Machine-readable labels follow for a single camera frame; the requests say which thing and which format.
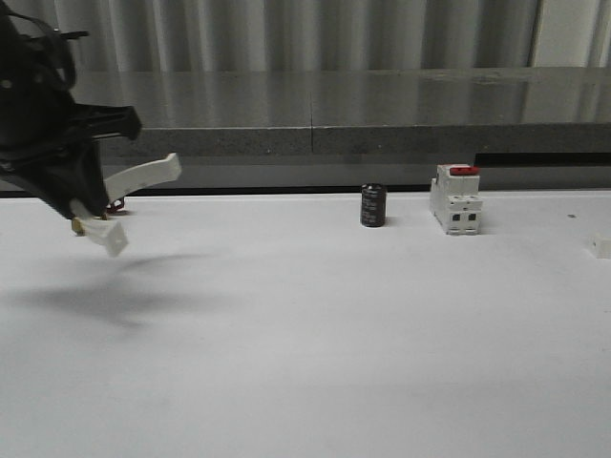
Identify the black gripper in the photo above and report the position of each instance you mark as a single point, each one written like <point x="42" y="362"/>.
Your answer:
<point x="49" y="142"/>

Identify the white half pipe clamp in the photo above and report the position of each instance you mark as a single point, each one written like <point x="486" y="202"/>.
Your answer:
<point x="128" y="181"/>

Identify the brass valve red handwheel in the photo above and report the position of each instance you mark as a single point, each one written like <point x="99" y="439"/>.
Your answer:
<point x="84" y="223"/>

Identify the grey pleated curtain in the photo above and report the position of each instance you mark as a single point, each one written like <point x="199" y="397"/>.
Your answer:
<point x="259" y="36"/>

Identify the grey stone counter ledge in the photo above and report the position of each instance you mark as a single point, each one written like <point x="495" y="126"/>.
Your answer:
<point x="552" y="116"/>

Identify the black cylindrical capacitor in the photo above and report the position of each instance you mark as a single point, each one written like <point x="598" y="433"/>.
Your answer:
<point x="373" y="205"/>

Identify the white circuit breaker red switch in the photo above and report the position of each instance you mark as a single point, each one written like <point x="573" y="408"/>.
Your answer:
<point x="455" y="200"/>

